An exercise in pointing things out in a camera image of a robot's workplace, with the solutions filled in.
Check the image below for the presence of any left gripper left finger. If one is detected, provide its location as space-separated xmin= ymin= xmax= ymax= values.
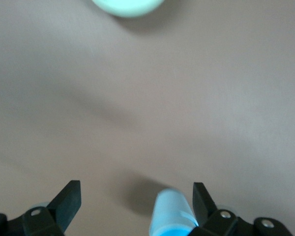
xmin=21 ymin=180 xmax=82 ymax=236

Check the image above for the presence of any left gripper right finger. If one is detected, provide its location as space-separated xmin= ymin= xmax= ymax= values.
xmin=186 ymin=182 xmax=254 ymax=236

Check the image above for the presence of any light blue plastic cup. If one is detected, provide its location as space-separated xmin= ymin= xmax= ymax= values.
xmin=148 ymin=188 xmax=200 ymax=236

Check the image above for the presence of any pale green bowl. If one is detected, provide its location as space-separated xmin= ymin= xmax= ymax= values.
xmin=90 ymin=0 xmax=166 ymax=18

